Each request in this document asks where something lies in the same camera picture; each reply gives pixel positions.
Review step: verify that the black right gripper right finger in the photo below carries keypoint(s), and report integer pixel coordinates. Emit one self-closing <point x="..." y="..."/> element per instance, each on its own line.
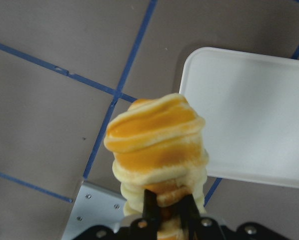
<point x="199" y="226"/>

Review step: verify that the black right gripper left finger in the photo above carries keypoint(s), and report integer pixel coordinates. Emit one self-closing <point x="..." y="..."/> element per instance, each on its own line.
<point x="151" y="213"/>

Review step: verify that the spiral orange bread roll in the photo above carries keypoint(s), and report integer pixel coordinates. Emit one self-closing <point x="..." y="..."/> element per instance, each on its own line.
<point x="157" y="145"/>

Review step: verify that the white rectangular tray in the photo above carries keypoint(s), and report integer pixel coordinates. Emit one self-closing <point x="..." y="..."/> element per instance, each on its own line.
<point x="250" y="103"/>

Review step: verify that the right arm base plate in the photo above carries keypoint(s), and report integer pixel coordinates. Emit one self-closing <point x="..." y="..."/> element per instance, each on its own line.
<point x="94" y="205"/>

